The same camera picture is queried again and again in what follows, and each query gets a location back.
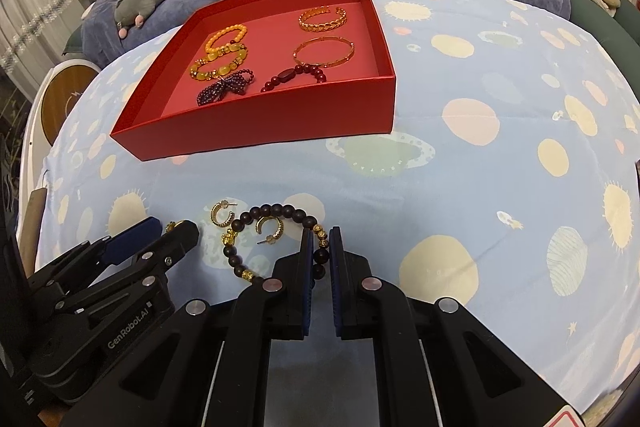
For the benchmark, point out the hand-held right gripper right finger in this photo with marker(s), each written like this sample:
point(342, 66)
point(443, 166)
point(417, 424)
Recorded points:
point(336, 287)

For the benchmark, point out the round wooden white-rimmed stool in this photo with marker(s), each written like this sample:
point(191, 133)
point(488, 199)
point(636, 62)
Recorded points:
point(62, 102)

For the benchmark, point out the thin gold bangle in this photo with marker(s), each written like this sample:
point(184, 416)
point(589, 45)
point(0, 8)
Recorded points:
point(325, 65)

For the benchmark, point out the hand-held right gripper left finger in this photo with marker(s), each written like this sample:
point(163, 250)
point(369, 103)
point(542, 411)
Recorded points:
point(306, 287)

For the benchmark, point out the white lace curtain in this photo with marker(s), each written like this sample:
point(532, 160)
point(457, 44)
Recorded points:
point(35, 17)

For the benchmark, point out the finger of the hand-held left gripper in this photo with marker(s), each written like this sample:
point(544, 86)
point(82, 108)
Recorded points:
point(175, 242)
point(125, 237)

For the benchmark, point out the gold hoop earring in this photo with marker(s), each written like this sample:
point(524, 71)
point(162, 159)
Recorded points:
point(220, 222)
point(272, 237)

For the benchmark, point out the red cardboard box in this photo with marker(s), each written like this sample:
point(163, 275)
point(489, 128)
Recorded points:
point(250, 127)

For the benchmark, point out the brown wooden board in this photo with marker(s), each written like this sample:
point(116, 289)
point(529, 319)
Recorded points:
point(32, 232)

